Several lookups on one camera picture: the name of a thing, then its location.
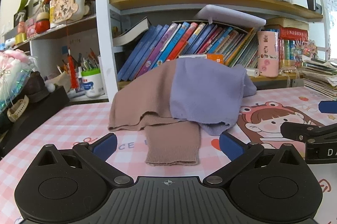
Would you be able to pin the red tassel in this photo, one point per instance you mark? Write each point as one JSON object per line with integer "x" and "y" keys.
{"x": 73, "y": 71}

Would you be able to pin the beige wrist watch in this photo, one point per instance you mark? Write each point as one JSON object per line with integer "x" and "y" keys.
{"x": 16, "y": 111}

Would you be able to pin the beige canvas pouch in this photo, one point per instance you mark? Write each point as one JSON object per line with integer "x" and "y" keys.
{"x": 62, "y": 80}

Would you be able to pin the white charger plug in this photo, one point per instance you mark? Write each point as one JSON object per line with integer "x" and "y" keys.
{"x": 253, "y": 72}

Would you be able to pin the row of blue leaning books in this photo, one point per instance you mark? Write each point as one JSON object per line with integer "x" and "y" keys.
{"x": 163, "y": 47}

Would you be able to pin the bunch of pens and pencils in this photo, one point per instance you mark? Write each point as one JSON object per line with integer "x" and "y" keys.
{"x": 88, "y": 62}

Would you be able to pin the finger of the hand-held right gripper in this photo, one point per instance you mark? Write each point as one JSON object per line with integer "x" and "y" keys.
{"x": 328, "y": 107}
{"x": 300, "y": 132}

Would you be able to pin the red round doll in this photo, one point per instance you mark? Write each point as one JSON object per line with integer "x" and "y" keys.
{"x": 42, "y": 24}

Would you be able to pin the orange and white carton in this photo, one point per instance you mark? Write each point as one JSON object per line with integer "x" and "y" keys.
{"x": 213, "y": 57}

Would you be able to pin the pink wall calendar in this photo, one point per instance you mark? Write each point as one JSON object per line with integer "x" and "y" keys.
{"x": 329, "y": 3}

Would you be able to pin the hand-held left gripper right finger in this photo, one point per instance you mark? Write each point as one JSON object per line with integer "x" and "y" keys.
{"x": 231, "y": 146}

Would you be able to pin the pink and white plush bouquet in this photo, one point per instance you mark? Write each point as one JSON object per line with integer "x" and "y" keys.
{"x": 13, "y": 66}

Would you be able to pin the white flat lamp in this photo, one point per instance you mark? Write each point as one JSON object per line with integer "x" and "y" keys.
{"x": 231, "y": 15}

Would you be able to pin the thick black cover book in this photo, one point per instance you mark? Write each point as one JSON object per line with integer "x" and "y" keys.
{"x": 131, "y": 34}

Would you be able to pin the brown hat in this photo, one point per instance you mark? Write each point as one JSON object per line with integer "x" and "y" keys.
{"x": 34, "y": 84}

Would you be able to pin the purple and brown knitted sweater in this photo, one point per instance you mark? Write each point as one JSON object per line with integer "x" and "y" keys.
{"x": 158, "y": 87}

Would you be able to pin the pink sticker tumbler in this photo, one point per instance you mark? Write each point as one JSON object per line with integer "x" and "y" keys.
{"x": 268, "y": 55}

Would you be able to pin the white pompom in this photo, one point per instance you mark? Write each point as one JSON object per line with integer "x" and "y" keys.
{"x": 50, "y": 87}

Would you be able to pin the white jar with green lid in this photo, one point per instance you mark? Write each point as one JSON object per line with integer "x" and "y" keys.
{"x": 91, "y": 84}

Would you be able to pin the colourful bead ornament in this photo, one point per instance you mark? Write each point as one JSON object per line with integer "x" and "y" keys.
{"x": 305, "y": 49}

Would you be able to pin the black box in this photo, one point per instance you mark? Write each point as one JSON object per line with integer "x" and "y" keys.
{"x": 39, "y": 113}

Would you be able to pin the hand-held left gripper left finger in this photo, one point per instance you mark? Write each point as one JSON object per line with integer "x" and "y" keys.
{"x": 105, "y": 146}

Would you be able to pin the green leaf plant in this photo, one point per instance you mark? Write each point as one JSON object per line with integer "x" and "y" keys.
{"x": 23, "y": 3}

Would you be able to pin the white and wooden bookshelf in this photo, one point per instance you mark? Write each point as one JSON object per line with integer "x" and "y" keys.
{"x": 184, "y": 1}

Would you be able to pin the stack of papers and booklets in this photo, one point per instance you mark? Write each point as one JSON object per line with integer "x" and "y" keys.
{"x": 320, "y": 76}

